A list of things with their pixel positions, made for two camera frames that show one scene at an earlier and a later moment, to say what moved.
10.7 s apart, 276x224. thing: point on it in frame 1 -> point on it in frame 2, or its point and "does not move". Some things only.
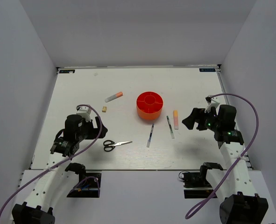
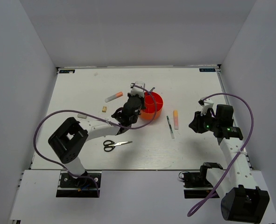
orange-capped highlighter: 114,96 does not move
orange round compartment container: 149,105 does not move
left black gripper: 95,130 -> 129,95
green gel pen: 170,127 does not move
